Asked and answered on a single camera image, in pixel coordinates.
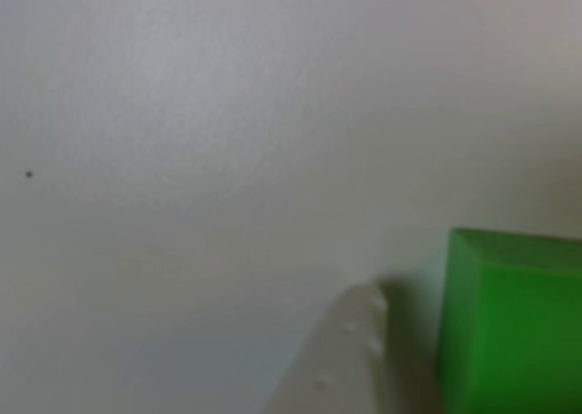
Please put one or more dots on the green cube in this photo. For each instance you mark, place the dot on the green cube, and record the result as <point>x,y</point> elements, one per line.
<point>514,332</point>

